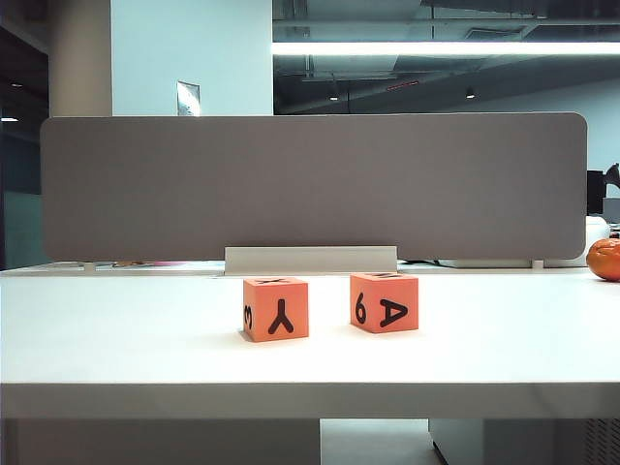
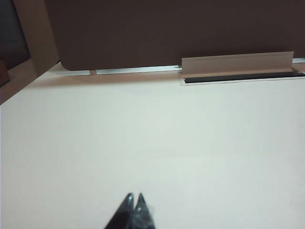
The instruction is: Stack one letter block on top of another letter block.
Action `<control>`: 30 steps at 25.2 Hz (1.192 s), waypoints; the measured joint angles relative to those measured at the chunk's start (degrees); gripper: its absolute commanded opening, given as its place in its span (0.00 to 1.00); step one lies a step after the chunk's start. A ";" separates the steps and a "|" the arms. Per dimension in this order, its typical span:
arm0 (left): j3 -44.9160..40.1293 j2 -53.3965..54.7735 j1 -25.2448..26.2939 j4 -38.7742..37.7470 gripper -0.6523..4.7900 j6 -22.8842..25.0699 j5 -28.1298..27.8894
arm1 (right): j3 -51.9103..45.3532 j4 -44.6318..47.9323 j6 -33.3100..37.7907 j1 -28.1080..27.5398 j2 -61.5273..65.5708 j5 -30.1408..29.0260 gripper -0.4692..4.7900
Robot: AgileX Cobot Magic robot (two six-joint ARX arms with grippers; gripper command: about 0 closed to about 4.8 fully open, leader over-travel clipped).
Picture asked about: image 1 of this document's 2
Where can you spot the beige round column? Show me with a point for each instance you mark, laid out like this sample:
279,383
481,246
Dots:
80,58

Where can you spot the orange tangerine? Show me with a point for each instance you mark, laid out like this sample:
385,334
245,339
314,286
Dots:
605,261

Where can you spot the black ceiling spot lamp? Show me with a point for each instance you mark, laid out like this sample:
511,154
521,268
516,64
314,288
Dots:
470,93

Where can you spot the black monitor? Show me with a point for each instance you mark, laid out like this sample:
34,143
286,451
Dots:
597,191

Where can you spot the long ceiling light strip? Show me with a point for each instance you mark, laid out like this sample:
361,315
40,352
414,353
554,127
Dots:
436,48

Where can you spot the grey desk side panel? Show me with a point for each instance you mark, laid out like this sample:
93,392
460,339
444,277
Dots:
160,443

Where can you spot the orange block with Y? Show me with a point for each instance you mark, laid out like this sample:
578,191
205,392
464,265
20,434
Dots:
296,300

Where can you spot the white rounded device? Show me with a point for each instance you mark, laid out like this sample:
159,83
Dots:
597,230

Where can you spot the grey fabric desk divider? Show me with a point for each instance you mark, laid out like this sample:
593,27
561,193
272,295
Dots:
310,184

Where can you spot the orange block with A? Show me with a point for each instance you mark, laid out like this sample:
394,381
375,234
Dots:
409,290

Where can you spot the wall poster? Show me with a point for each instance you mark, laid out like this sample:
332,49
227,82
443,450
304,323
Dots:
188,99

